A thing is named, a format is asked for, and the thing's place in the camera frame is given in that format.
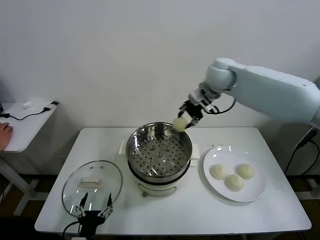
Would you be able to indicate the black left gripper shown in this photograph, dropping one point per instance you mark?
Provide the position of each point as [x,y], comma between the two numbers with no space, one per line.
[90,217]

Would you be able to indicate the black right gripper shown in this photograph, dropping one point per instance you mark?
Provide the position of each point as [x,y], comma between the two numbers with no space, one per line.
[193,111]

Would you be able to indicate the white steamed baozi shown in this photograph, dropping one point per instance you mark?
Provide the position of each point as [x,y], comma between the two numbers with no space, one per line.
[218,172]
[179,124]
[235,183]
[246,171]

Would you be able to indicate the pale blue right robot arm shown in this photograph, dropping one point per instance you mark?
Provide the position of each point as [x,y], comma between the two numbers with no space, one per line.
[275,95]

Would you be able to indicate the perforated steel steamer basket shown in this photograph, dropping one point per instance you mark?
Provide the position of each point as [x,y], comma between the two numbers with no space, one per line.
[180,145]

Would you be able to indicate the bare person hand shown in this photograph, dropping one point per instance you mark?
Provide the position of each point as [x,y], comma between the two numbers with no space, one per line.
[5,136]

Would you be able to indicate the white round plate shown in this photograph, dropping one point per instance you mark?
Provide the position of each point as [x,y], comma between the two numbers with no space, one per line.
[250,190]

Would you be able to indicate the white side table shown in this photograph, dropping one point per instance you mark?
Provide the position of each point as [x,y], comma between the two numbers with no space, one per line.
[35,125]

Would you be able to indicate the crumpled white tissue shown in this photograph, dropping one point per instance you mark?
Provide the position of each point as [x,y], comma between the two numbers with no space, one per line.
[28,105]

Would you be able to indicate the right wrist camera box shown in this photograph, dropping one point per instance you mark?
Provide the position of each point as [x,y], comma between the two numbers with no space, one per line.
[197,96]

